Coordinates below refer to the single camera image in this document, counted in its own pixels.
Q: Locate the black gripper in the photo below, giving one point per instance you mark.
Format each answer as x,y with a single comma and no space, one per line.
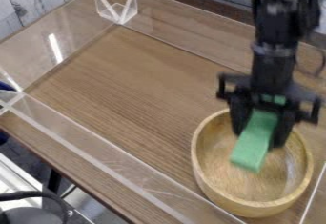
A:
270,78

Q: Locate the green rectangular block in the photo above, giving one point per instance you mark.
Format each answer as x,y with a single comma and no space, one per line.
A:
254,142

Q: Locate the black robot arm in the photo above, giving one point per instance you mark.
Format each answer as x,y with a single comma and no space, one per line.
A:
284,21

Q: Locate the light wooden bowl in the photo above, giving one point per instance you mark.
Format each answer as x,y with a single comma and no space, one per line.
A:
245,193

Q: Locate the black table leg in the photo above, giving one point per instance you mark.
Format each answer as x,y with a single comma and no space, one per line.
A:
54,181

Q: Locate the blue object at left edge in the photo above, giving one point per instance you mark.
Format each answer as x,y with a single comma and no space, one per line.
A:
6,87

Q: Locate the clear acrylic back wall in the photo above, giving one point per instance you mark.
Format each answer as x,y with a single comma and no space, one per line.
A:
207,34

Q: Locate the clear acrylic wall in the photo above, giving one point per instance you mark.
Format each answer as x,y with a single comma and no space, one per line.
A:
207,34
126,184
43,45

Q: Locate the clear acrylic front wall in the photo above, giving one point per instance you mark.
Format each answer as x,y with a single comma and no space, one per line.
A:
126,184

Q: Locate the clear acrylic corner bracket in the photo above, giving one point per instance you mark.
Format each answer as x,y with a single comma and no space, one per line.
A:
118,13

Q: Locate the grey metal bracket with screw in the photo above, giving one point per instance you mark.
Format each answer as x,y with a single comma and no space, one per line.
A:
75,217

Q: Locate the clear acrylic left wall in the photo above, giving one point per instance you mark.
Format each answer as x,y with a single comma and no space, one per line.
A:
43,45

